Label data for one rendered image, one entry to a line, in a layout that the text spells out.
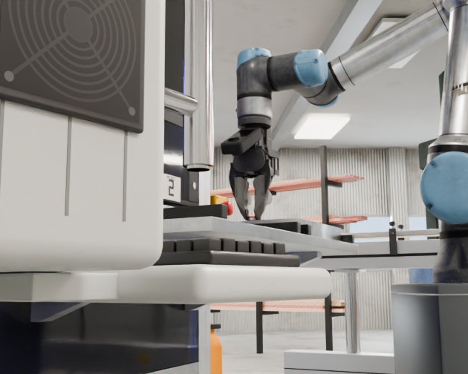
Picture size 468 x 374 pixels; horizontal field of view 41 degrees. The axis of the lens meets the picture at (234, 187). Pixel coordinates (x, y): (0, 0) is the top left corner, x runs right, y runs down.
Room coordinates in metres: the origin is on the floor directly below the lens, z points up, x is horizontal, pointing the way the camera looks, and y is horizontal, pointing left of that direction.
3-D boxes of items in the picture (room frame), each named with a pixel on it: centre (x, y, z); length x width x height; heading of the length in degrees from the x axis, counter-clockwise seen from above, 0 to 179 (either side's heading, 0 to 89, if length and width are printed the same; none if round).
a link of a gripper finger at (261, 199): (1.28, -0.06, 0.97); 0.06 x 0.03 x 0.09; 153
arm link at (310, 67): (1.26, -0.14, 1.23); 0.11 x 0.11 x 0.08; 63
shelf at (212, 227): (1.24, 0.09, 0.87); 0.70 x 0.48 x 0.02; 153
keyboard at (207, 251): (0.68, 0.13, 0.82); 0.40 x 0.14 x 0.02; 52
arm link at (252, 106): (1.29, -0.04, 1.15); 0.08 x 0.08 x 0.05
